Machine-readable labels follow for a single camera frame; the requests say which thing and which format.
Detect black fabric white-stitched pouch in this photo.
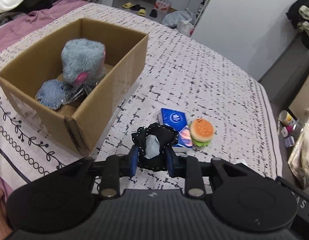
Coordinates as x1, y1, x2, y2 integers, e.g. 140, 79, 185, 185
132, 122, 179, 172

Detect plush hamburger toy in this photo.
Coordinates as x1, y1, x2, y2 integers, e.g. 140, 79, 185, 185
189, 118, 215, 147

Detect blue tissue pack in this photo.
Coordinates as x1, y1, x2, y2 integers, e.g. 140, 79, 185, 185
158, 108, 193, 153

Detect clear bag black items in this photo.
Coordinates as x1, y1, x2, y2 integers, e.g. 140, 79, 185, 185
69, 84, 94, 102

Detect blue heart-shaped cushion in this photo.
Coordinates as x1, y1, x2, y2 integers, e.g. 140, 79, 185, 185
35, 79, 71, 110

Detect fluffy blue plush toy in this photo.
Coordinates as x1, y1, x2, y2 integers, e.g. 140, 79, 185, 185
61, 38, 106, 87

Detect person's left hand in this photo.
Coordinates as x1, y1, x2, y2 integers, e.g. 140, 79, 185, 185
0, 189, 12, 239

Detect patterned plastic wrapped pillow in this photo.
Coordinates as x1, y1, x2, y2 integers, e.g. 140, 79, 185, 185
287, 108, 309, 189

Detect small white purple boxes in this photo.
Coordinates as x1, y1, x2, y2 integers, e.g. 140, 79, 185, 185
281, 126, 295, 148

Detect yellow white cup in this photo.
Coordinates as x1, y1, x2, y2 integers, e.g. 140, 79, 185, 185
278, 111, 295, 126

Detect brown cardboard box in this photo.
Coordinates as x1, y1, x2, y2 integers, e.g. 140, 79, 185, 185
0, 18, 148, 156

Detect white black patterned blanket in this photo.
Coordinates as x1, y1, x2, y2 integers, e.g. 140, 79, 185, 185
0, 3, 283, 196

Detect brown wooden board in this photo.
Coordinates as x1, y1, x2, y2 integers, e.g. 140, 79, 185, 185
289, 74, 309, 119

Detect grey plastic bags pile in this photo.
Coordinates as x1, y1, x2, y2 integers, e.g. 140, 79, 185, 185
162, 9, 196, 37

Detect yellow slipper right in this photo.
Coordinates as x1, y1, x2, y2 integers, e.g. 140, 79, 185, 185
138, 9, 146, 17

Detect yellow slipper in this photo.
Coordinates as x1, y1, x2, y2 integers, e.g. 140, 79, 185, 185
122, 2, 133, 9
138, 9, 146, 17

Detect yellow slipper left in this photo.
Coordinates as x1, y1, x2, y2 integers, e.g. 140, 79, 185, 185
122, 2, 133, 9

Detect red white water bottle pack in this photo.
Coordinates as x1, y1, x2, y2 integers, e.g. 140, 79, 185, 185
154, 0, 171, 12

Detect pink bed sheet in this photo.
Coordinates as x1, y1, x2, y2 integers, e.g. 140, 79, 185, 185
0, 0, 87, 52

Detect hanging black white clothes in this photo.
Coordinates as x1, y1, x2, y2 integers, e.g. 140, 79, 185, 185
286, 0, 309, 50

